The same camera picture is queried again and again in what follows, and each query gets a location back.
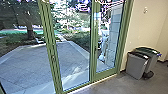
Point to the green framed glass door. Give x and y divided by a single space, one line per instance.
50 50

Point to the light grey trash bin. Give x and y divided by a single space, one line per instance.
136 66

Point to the dark trash bin blue trim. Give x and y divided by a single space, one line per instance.
154 58

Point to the trimmed green hedge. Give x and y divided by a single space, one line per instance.
78 38

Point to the grey stone block pillar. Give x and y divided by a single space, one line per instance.
115 33

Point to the grey outdoor bench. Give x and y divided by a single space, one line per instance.
39 40

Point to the large tree trunk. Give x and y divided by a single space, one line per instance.
30 31

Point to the low green ground shrubs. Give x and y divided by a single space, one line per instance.
13 41

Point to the small white wall device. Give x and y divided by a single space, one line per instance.
145 10

